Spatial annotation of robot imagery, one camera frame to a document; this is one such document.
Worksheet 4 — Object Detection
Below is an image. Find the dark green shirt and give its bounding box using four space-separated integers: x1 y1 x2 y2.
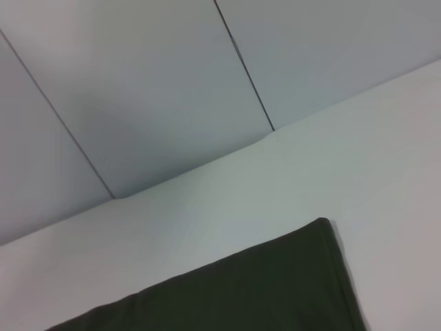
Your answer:
44 217 371 331

